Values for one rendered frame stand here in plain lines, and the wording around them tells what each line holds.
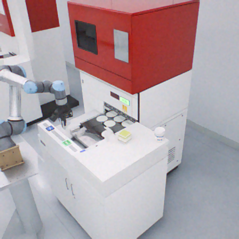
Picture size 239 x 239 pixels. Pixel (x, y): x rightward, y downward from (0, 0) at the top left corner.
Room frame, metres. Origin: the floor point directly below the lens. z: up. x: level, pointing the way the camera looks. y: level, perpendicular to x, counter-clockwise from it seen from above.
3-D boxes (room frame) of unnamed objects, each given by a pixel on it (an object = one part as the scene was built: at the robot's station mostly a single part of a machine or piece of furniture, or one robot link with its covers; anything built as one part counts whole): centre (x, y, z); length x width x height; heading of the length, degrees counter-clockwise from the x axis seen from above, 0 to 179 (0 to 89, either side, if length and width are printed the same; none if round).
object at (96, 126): (1.90, 0.09, 0.90); 0.34 x 0.34 x 0.01; 39
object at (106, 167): (1.49, -0.01, 0.89); 0.62 x 0.35 x 0.14; 129
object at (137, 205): (1.72, 0.19, 0.41); 0.97 x 0.64 x 0.82; 39
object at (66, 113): (1.58, 0.38, 1.24); 0.09 x 0.08 x 0.12; 130
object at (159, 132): (1.56, -0.28, 1.01); 0.07 x 0.07 x 0.10
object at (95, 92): (2.14, 0.11, 1.02); 0.82 x 0.03 x 0.40; 39
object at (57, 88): (1.58, 0.39, 1.40); 0.09 x 0.08 x 0.11; 53
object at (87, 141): (1.72, 0.28, 0.87); 0.36 x 0.08 x 0.03; 39
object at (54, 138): (1.67, 0.48, 0.89); 0.55 x 0.09 x 0.14; 39
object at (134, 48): (2.34, -0.13, 1.52); 0.81 x 0.75 x 0.59; 39
